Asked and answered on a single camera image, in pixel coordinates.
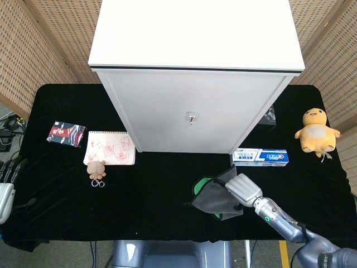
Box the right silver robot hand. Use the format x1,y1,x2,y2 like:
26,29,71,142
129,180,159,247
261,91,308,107
213,173,264,211

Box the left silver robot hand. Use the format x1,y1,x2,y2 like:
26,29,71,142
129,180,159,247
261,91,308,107
0,155,37,224

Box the grey green cloth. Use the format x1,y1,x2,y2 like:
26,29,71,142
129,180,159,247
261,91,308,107
191,165,244,221

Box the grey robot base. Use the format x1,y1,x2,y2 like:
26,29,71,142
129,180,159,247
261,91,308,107
107,240,233,268

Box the white cabinet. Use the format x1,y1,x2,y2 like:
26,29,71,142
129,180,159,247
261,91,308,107
88,0,306,155

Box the blue white toothpaste box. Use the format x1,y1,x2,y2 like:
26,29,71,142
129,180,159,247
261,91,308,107
230,148,290,168

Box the black red small box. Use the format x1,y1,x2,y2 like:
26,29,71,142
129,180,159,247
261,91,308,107
46,120,86,148

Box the black tablecloth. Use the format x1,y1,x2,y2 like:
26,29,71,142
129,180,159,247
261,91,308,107
2,83,351,252

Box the yellow plush duck toy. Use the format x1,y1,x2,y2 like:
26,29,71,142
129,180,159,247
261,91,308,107
294,108,342,163

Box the spiral notebook with red drawings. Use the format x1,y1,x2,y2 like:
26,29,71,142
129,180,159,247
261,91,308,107
83,130,137,166

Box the woven screen panel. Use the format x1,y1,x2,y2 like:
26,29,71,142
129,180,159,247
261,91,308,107
288,0,357,196
0,0,101,121

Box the black cables on floor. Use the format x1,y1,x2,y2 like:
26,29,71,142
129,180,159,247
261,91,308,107
0,111,27,153

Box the brown bear keychain plush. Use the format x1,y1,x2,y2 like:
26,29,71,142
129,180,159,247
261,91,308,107
85,160,107,188

